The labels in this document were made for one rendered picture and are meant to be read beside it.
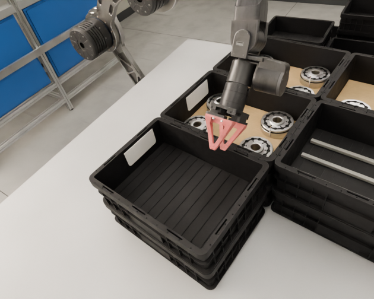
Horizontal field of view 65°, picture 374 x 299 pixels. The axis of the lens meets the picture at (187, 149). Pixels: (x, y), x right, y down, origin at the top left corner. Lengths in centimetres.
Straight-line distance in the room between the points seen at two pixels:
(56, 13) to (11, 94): 72
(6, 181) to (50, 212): 142
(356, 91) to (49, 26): 221
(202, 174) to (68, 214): 50
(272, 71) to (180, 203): 43
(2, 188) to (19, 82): 80
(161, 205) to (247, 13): 53
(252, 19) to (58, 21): 222
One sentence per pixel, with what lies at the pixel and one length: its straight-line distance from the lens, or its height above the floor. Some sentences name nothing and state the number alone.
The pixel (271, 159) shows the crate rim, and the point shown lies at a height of 93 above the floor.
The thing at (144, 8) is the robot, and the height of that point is 110.
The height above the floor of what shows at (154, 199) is 83.
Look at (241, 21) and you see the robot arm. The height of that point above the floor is 125.
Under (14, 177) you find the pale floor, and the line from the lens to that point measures 256.
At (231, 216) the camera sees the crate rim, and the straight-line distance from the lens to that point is 69.
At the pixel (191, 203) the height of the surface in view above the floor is 83.
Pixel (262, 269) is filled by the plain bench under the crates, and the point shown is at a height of 70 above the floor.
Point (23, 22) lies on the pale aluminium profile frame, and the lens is 258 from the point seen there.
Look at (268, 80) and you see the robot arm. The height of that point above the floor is 116.
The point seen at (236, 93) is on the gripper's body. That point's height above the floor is 113.
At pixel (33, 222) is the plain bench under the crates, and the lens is 118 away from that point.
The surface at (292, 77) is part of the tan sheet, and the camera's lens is 125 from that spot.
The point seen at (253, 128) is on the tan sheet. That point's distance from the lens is 102.
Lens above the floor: 152
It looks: 46 degrees down
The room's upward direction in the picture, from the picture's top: 12 degrees counter-clockwise
